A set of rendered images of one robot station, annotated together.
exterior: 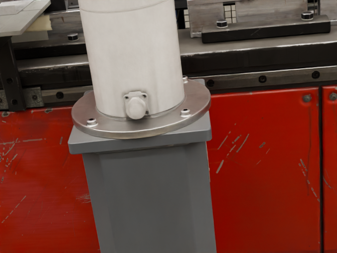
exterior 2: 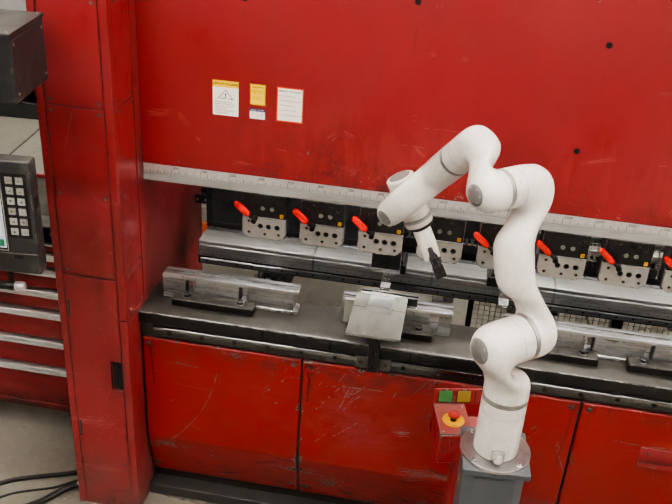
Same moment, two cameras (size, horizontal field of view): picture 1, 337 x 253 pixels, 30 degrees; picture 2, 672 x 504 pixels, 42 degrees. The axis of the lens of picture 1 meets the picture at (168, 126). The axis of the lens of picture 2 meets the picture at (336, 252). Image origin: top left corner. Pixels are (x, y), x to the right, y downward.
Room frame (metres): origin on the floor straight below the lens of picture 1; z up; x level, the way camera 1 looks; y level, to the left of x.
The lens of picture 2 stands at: (-1.04, 0.47, 2.57)
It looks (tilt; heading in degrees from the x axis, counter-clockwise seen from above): 29 degrees down; 1
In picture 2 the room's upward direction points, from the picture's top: 4 degrees clockwise
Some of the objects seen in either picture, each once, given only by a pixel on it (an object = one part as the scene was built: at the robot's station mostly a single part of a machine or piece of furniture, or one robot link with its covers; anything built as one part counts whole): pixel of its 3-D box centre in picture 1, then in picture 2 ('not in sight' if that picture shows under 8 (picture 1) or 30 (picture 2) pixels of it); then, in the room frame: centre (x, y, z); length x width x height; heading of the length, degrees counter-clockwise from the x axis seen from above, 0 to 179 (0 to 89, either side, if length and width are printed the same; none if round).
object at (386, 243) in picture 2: not in sight; (382, 226); (1.58, 0.36, 1.26); 0.15 x 0.09 x 0.17; 83
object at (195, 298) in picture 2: not in sight; (213, 303); (1.59, 0.94, 0.89); 0.30 x 0.05 x 0.03; 83
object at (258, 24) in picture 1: (264, 28); (552, 352); (1.45, -0.26, 0.89); 0.30 x 0.05 x 0.03; 83
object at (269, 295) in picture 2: not in sight; (231, 290); (1.65, 0.88, 0.92); 0.50 x 0.06 x 0.10; 83
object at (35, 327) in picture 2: not in sight; (41, 303); (2.11, 1.78, 0.50); 0.50 x 0.50 x 1.00; 83
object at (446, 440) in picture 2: not in sight; (465, 425); (1.20, 0.05, 0.75); 0.20 x 0.16 x 0.18; 96
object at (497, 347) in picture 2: not in sight; (502, 362); (0.77, 0.06, 1.30); 0.19 x 0.12 x 0.24; 123
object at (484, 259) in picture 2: not in sight; (501, 242); (1.53, -0.03, 1.26); 0.15 x 0.09 x 0.17; 83
